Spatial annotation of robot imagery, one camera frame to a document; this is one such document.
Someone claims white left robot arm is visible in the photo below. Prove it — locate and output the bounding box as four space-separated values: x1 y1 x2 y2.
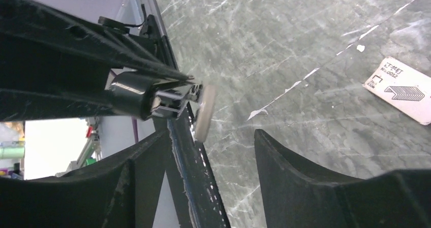
1 0 217 142

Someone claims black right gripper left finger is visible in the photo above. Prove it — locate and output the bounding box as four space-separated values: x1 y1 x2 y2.
1 130 170 227

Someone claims white staple box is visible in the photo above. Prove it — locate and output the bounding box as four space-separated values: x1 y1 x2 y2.
363 57 430 125

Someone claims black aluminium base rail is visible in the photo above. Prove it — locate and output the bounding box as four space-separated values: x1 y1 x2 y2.
98 0 231 228

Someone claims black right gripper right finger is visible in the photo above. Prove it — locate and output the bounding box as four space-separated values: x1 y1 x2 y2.
254 129 430 227

